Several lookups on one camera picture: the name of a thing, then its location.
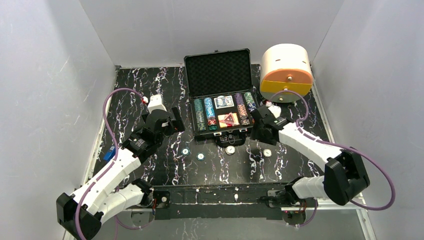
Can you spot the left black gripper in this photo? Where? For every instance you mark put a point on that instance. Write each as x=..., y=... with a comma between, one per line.
x=168, y=123

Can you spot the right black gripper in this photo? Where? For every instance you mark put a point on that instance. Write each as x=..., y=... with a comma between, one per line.
x=260, y=117

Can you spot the white poker chip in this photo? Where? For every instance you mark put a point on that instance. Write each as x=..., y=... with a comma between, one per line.
x=267, y=153
x=230, y=150

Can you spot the green poker chip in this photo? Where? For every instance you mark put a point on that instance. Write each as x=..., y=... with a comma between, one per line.
x=186, y=151

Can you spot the red playing card deck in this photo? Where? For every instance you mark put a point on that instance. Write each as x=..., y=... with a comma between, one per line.
x=228, y=120

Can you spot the red triangular plaque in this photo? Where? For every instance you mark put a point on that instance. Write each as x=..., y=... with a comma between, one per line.
x=229, y=119

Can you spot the teal poker chip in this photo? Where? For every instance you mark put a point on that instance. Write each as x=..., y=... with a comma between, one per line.
x=200, y=156

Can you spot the blue playing card deck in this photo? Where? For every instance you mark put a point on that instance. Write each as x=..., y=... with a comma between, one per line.
x=221, y=102

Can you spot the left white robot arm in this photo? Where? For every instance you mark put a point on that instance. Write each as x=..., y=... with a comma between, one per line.
x=109, y=179

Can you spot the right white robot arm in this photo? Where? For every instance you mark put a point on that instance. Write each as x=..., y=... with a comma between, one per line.
x=344, y=174

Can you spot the green blue white chip stack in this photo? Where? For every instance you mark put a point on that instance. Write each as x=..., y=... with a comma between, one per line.
x=251, y=104

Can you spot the purple orange chip stack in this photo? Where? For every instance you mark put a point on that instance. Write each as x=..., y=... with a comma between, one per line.
x=242, y=111

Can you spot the cyan red chip stack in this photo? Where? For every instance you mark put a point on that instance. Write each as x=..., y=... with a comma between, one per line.
x=210, y=114

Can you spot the black poker chip case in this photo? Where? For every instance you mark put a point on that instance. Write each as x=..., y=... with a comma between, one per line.
x=218, y=84

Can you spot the white round drawer cabinet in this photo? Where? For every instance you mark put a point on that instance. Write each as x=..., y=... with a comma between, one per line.
x=284, y=70

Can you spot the blue stapler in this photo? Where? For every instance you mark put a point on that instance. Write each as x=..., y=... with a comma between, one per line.
x=109, y=154

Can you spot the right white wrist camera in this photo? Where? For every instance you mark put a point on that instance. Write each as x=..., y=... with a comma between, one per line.
x=275, y=110

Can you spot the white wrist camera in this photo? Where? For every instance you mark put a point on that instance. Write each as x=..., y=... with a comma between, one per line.
x=275, y=110
x=156, y=102

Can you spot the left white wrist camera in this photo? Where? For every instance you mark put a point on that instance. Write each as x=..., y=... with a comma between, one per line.
x=156, y=102

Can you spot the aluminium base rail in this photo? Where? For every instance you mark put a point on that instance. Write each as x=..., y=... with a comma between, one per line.
x=257, y=200

